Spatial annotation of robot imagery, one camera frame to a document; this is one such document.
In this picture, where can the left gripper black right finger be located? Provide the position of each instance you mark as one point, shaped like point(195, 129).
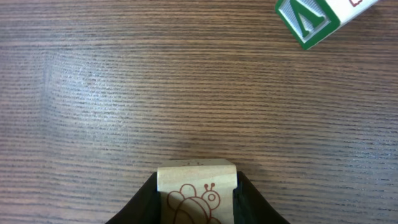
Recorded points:
point(250, 207)

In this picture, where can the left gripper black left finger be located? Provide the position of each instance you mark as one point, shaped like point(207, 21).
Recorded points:
point(143, 208)

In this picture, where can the wooden block green V side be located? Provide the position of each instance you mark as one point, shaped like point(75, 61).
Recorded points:
point(311, 21)

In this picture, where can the wooden block bee picture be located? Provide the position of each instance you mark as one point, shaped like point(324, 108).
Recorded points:
point(197, 191)

